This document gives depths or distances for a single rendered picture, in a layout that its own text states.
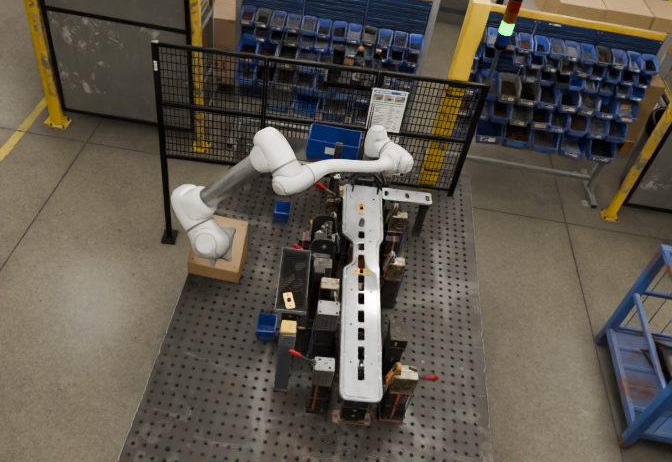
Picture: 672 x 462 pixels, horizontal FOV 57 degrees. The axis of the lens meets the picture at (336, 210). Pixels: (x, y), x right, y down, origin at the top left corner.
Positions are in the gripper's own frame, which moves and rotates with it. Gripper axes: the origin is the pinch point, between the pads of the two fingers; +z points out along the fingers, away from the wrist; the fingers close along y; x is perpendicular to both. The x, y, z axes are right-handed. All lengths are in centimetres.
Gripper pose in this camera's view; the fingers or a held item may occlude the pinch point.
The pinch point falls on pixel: (365, 190)
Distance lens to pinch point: 337.2
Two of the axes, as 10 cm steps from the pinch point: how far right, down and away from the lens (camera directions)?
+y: 9.9, 1.1, 0.6
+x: 0.3, -6.8, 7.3
